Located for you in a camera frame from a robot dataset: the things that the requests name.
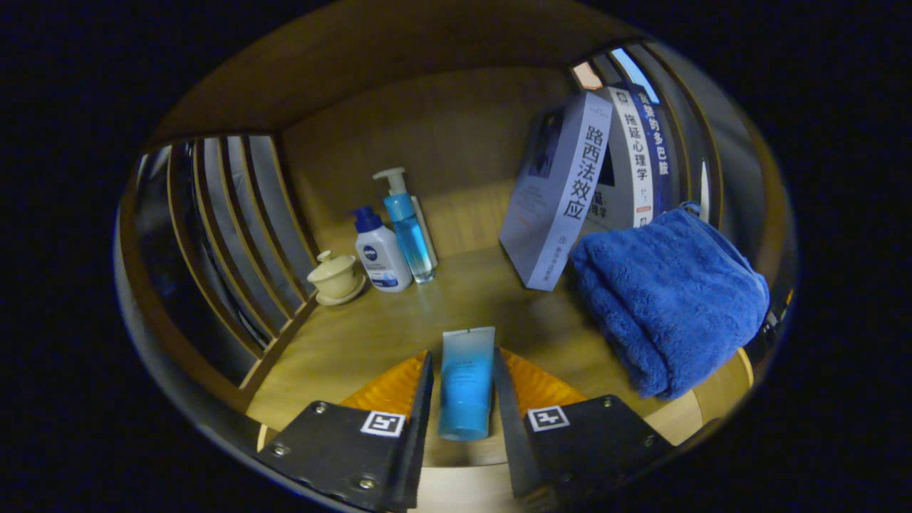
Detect white bottle blue cap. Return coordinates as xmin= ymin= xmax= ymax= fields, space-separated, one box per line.
xmin=351 ymin=205 xmax=414 ymax=294

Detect cream lidded teacup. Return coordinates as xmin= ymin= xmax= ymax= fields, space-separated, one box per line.
xmin=306 ymin=249 xmax=368 ymax=307

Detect pale grey book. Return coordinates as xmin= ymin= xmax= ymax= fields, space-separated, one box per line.
xmin=499 ymin=90 xmax=613 ymax=291

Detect white spine book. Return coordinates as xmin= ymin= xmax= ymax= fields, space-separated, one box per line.
xmin=581 ymin=85 xmax=655 ymax=239

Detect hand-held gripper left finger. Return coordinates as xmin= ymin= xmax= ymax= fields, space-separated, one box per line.
xmin=255 ymin=351 xmax=435 ymax=513

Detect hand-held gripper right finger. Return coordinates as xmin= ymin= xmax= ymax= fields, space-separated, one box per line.
xmin=493 ymin=348 xmax=676 ymax=513

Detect wooden countertop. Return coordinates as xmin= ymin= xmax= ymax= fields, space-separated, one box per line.
xmin=246 ymin=242 xmax=756 ymax=513

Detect dark blue book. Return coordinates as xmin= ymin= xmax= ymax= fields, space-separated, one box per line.
xmin=631 ymin=82 xmax=674 ymax=214

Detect wooden cabinet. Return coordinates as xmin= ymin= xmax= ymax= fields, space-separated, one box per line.
xmin=118 ymin=0 xmax=797 ymax=492

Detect blue fluffy towel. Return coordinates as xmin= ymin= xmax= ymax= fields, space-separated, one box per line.
xmin=570 ymin=202 xmax=772 ymax=401

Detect light blue tube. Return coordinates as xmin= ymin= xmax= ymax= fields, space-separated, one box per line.
xmin=436 ymin=326 xmax=497 ymax=441

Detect blue pump bottle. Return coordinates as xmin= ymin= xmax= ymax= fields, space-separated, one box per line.
xmin=372 ymin=167 xmax=437 ymax=284

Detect pale slim tube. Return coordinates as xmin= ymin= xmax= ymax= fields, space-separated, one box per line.
xmin=412 ymin=195 xmax=440 ymax=270

